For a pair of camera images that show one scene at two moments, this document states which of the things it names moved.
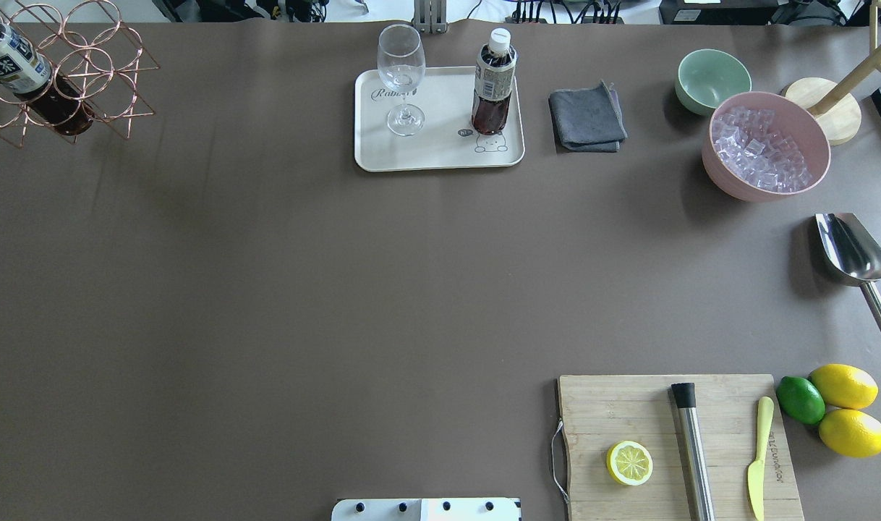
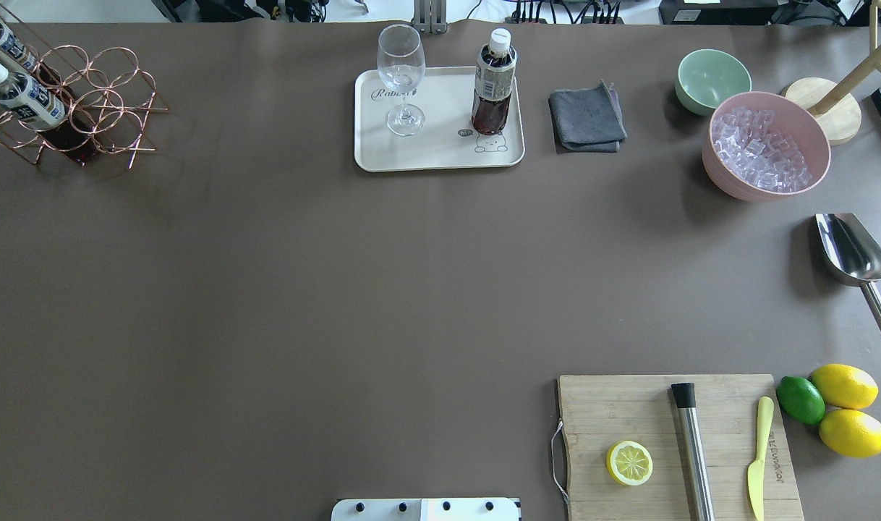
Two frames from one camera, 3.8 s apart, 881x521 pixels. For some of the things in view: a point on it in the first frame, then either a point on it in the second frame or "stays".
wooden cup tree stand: [839, 112] stays
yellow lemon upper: [845, 386] stays
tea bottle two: [494, 84] stays
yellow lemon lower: [853, 433] stays
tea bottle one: [11, 62] -> [35, 106]
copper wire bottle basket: [92, 48] -> [106, 99]
